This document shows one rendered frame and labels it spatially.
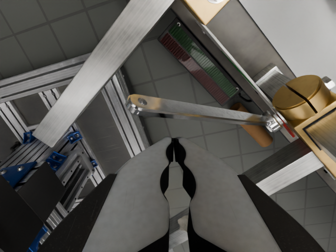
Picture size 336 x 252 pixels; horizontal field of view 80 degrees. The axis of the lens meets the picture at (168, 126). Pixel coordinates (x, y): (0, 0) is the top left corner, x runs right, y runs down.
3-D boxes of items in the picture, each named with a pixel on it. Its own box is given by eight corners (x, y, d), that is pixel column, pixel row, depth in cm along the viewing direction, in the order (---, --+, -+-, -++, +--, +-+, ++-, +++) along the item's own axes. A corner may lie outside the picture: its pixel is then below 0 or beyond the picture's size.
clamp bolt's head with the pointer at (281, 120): (289, 148, 33) (270, 131, 22) (279, 136, 35) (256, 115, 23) (300, 141, 33) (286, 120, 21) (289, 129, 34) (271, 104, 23)
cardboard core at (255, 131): (262, 149, 116) (230, 116, 107) (258, 141, 123) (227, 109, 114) (275, 141, 113) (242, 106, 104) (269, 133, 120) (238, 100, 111)
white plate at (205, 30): (283, 125, 40) (312, 157, 31) (193, 22, 32) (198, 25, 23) (286, 124, 39) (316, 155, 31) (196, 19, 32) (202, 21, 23)
